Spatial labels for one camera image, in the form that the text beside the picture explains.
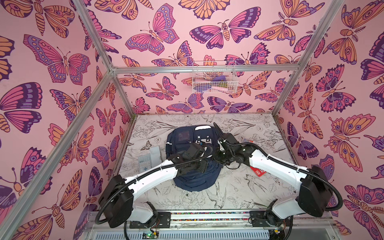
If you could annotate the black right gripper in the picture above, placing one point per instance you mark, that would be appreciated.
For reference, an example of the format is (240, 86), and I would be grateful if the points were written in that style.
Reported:
(223, 139)

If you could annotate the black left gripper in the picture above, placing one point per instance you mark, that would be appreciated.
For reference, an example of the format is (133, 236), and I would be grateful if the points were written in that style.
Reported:
(203, 166)

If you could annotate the navy blue student backpack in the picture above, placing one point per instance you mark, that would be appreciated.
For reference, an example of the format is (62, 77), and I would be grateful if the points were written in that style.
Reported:
(196, 176)

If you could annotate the white rectangular eraser case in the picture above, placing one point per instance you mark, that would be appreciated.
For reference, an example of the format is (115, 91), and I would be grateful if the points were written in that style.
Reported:
(155, 154)

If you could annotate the grey pocket calculator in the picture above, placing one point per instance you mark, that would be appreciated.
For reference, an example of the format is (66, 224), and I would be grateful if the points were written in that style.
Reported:
(145, 163)

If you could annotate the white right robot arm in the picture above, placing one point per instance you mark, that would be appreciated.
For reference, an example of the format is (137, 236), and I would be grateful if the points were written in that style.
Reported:
(315, 194)

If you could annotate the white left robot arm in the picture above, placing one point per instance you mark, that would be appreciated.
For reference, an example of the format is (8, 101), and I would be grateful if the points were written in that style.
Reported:
(118, 203)

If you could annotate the clear pen with red cap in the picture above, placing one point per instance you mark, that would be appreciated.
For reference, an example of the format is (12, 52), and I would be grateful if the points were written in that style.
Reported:
(248, 141)

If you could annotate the red booklet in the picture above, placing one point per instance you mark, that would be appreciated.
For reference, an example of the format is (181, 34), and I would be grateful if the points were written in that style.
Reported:
(258, 172)

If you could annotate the green controller board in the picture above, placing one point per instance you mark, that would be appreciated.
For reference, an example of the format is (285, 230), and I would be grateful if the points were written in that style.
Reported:
(149, 235)

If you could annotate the white wire wall basket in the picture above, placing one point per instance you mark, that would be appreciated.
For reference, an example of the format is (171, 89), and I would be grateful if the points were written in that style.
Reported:
(214, 79)

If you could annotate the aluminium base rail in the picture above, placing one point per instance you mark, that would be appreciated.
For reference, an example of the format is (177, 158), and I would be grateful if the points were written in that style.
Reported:
(219, 225)

